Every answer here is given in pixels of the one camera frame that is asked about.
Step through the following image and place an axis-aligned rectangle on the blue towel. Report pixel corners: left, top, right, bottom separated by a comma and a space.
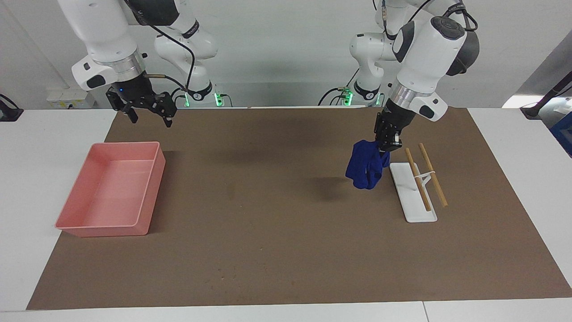
345, 140, 391, 190

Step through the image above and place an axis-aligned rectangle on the wooden rod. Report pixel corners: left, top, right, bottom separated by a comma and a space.
405, 148, 432, 212
419, 143, 448, 208

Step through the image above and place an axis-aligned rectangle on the white rack base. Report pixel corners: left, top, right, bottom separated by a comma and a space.
389, 162, 437, 223

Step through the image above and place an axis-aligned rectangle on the pink plastic bin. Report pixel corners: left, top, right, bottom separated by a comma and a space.
55, 142, 166, 237

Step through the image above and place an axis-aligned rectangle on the brown table mat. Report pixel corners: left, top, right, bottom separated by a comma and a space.
26, 107, 572, 310

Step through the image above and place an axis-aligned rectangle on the black stand with pole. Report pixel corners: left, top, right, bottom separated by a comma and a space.
521, 72, 572, 120

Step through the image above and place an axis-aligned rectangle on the blue box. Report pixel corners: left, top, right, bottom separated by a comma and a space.
551, 112, 572, 158

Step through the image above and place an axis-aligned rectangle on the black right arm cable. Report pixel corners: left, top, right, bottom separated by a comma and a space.
125, 0, 198, 97

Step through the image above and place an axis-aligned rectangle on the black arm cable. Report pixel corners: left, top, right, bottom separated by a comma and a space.
373, 0, 479, 41
125, 0, 198, 97

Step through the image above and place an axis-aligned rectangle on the white wall power socket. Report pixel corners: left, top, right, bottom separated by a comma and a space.
46, 87, 95, 109

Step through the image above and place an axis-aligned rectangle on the black base cable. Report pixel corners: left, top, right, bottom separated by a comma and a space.
318, 67, 360, 106

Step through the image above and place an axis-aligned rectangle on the black clamp mount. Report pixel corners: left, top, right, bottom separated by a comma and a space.
0, 94, 24, 122

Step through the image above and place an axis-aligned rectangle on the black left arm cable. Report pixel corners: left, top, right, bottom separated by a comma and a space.
373, 0, 479, 41

